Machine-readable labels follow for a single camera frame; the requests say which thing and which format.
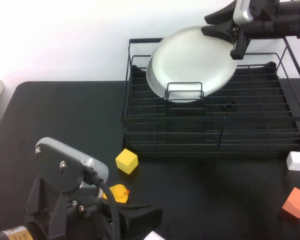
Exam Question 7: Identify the black wire dish rack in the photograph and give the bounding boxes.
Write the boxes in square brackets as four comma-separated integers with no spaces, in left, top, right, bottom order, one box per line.
[121,37,300,157]

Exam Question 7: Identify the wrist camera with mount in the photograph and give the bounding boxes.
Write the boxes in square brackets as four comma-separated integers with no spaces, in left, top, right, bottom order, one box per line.
[229,0,254,60]
[26,136,110,226]

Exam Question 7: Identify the orange cube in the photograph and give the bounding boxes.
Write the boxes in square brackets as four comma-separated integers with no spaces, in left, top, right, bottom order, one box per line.
[281,187,300,220]

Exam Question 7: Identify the yellow cube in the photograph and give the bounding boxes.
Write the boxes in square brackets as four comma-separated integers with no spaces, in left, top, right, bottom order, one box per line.
[115,148,139,175]

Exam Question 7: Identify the white round plate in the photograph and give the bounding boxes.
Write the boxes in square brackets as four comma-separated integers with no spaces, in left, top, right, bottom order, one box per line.
[146,56,205,104]
[149,24,238,100]

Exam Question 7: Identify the white paper piece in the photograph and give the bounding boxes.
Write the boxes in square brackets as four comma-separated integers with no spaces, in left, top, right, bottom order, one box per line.
[144,229,166,240]

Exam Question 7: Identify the black camera cable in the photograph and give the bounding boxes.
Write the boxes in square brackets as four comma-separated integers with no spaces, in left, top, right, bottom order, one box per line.
[81,167,122,240]

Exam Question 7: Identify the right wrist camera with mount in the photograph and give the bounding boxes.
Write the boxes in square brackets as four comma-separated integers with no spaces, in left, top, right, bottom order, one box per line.
[229,0,254,60]

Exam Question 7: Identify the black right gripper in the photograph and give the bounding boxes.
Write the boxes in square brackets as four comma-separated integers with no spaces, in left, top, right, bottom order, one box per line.
[201,0,276,45]

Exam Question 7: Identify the yellow rubber duck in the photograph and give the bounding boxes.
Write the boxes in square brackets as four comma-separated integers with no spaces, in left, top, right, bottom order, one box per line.
[101,184,130,204]

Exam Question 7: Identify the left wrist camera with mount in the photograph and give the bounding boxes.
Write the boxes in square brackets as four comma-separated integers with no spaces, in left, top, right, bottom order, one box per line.
[26,136,110,226]

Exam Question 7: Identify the white foam cube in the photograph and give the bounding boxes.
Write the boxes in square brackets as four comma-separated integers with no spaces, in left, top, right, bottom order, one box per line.
[286,151,300,172]

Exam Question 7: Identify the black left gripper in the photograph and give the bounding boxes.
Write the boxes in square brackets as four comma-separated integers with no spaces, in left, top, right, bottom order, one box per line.
[49,194,163,240]

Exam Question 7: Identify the black table mat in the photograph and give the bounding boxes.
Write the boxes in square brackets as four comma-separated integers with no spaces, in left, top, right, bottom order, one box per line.
[0,77,300,240]

